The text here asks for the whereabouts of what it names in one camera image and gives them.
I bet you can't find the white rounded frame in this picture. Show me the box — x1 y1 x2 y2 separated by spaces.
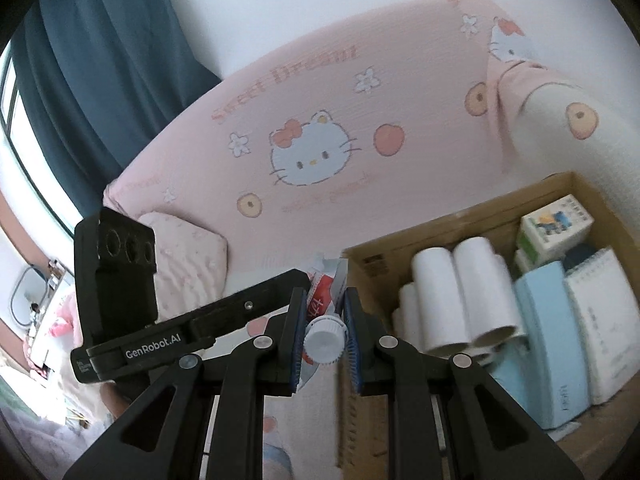
9 264 55 332

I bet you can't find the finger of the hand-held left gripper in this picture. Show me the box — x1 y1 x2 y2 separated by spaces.
235 269 309 327

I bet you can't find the red white spout pouch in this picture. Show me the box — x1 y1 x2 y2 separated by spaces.
295 254 351 392

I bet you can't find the light blue notebook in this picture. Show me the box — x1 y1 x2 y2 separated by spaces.
491 354 523 401
514 260 593 431

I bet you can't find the window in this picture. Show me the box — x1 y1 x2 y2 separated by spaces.
0 55 32 171

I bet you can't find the green white cartoon box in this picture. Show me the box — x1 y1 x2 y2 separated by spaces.
517 195 594 261
514 247 541 276

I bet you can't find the pink pillow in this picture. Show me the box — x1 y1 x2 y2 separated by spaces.
136 211 230 311

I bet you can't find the white spiral notepad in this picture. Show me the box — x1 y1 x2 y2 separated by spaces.
562 247 640 406

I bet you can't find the brown cardboard box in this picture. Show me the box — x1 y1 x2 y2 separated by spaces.
340 171 640 480

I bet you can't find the pile of pink white clothes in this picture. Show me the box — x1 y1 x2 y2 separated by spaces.
27 285 77 381

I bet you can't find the large white paper roll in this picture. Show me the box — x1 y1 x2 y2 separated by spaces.
411 246 475 357

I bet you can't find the dark blue curtain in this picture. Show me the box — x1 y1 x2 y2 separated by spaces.
10 0 223 221

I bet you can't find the pile of white paper rolls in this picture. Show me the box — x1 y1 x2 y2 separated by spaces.
391 236 525 366

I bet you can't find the dark blue object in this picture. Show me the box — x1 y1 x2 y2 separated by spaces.
564 242 597 273

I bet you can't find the pink white printed blanket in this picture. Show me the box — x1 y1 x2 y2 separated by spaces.
102 0 640 480

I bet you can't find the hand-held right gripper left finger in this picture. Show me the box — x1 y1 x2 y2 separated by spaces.
62 287 310 480

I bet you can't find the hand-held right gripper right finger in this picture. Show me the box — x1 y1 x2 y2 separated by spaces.
342 287 583 480

